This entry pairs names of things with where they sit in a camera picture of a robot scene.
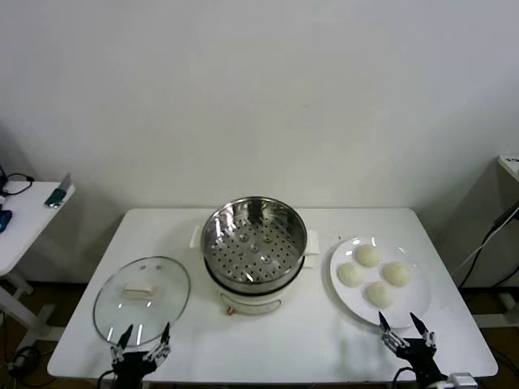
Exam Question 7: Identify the white side table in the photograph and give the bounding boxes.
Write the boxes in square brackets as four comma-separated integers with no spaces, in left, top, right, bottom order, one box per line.
[0,180,77,340]

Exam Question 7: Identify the green handled tool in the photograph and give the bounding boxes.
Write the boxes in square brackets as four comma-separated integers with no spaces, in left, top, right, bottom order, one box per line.
[43,173,73,209]

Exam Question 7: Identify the white round plate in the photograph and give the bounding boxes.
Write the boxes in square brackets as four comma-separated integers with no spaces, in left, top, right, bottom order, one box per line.
[328,237,432,330]

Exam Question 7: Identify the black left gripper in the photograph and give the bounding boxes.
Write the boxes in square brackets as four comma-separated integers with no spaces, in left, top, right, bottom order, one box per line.
[109,322,172,389]

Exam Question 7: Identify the black hanging cable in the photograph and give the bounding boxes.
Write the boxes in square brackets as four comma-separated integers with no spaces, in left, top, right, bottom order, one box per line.
[460,238,519,289]

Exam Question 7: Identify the white cable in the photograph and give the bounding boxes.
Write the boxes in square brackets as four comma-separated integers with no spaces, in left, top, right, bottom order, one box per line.
[457,225,498,271]

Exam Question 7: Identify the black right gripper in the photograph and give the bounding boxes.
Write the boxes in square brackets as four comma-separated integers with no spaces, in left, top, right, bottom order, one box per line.
[378,310,448,384]

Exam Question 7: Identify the black floor cables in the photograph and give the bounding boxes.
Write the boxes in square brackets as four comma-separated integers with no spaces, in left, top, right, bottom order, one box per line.
[6,343,46,387]

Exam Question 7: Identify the white steamed baozi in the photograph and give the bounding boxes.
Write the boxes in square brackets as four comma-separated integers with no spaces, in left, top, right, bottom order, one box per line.
[355,245,383,268]
[337,263,366,289]
[364,280,396,310]
[382,261,413,288]

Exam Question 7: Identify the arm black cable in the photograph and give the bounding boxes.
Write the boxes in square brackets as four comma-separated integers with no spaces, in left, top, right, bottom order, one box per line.
[97,369,119,389]
[391,365,415,389]

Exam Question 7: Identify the thin black cable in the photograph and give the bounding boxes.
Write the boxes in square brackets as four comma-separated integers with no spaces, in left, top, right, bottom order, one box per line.
[0,164,35,199]

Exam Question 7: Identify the stainless steel steamer basket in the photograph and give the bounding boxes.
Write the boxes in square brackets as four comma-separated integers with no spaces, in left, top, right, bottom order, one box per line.
[189,196,320,285]

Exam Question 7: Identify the black power adapter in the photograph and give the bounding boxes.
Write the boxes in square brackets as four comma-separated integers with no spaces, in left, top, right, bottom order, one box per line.
[493,203,519,231]

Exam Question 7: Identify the round glass pot lid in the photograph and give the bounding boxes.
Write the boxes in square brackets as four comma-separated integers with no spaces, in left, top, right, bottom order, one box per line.
[92,255,191,348]

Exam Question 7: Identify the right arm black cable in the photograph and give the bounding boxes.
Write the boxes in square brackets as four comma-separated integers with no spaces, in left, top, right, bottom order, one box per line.
[391,365,415,389]

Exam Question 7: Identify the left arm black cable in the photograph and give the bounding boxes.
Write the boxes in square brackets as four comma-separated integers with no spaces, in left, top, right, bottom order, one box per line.
[97,369,119,389]

